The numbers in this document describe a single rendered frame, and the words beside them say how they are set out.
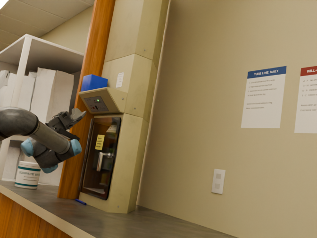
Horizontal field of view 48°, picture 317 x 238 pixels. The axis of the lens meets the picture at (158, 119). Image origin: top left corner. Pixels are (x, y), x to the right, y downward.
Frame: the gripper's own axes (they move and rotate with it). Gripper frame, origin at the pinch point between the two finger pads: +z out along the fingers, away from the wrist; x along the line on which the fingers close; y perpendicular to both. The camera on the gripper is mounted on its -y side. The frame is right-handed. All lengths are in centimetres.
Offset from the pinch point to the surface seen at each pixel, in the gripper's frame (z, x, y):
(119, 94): 10.3, -23.6, 3.7
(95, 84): 12.4, -2.2, 10.2
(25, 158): -16, 106, -26
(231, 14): 82, -43, 8
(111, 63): 27.7, -1.1, 14.5
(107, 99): 6.0, -18.3, 3.5
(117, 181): -13.3, -23.6, -30.2
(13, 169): -27, 113, -30
